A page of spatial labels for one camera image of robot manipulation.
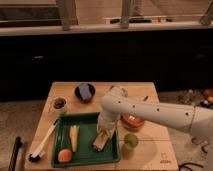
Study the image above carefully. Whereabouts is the white dish brush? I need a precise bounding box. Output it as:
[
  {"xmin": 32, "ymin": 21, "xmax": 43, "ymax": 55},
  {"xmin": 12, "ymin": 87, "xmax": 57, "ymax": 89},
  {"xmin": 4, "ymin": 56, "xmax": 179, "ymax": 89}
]
[{"xmin": 28, "ymin": 120, "xmax": 58, "ymax": 163}]

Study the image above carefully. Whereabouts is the green plastic tray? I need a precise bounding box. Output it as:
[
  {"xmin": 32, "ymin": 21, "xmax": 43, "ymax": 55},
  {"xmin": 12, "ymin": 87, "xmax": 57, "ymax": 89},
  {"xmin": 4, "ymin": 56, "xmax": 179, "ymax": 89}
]
[{"xmin": 51, "ymin": 112, "xmax": 121, "ymax": 168}]

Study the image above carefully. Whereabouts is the black bowl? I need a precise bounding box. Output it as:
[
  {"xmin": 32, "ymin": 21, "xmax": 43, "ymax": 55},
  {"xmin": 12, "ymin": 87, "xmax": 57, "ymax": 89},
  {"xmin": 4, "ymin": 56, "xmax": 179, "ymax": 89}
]
[{"xmin": 74, "ymin": 83, "xmax": 96, "ymax": 103}]

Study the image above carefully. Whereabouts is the orange bowl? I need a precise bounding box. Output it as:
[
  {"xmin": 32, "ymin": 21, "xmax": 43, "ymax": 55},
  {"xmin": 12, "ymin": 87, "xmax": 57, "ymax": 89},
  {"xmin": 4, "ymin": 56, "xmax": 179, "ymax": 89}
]
[{"xmin": 121, "ymin": 114, "xmax": 144, "ymax": 128}]

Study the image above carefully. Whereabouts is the yellow corn cob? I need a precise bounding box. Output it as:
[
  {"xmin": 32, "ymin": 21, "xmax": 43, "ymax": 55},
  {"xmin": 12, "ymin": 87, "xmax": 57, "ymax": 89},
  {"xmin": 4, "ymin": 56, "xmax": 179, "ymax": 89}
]
[{"xmin": 70, "ymin": 125, "xmax": 79, "ymax": 152}]

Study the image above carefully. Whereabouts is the light green cup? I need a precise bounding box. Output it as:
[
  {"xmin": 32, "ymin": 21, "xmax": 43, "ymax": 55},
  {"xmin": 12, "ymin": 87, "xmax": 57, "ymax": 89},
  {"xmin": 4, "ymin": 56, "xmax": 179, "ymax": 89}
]
[{"xmin": 124, "ymin": 133, "xmax": 138, "ymax": 150}]

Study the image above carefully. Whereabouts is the blue sponge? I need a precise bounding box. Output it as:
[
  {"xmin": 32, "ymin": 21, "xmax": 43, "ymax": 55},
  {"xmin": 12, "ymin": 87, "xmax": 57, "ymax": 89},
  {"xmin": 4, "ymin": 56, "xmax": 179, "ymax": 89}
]
[{"xmin": 79, "ymin": 84, "xmax": 92, "ymax": 100}]

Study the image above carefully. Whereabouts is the black cable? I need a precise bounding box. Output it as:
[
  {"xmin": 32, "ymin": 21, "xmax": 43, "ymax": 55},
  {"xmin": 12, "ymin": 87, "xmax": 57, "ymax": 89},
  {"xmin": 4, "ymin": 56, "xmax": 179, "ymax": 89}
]
[{"xmin": 179, "ymin": 162, "xmax": 210, "ymax": 171}]

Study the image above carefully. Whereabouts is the black bar on floor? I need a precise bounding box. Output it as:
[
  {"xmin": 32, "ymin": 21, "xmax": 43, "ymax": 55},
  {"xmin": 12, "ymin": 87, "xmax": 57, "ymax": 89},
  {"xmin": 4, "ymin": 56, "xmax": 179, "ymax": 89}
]
[{"xmin": 8, "ymin": 136, "xmax": 22, "ymax": 171}]

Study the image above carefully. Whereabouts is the wooden board eraser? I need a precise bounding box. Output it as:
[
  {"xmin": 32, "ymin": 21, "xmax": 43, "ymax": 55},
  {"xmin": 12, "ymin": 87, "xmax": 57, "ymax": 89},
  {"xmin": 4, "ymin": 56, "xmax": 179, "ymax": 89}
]
[{"xmin": 92, "ymin": 134, "xmax": 109, "ymax": 151}]

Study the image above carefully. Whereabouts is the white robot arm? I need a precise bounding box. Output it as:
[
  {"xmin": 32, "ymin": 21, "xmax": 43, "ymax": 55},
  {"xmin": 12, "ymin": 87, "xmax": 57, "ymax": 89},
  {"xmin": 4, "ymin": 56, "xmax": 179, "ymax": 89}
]
[{"xmin": 98, "ymin": 86, "xmax": 213, "ymax": 141}]

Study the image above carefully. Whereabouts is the orange fruit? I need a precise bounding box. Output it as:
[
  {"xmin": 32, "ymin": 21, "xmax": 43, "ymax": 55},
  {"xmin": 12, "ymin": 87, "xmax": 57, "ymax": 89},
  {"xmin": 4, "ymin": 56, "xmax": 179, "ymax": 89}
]
[{"xmin": 58, "ymin": 149, "xmax": 72, "ymax": 163}]

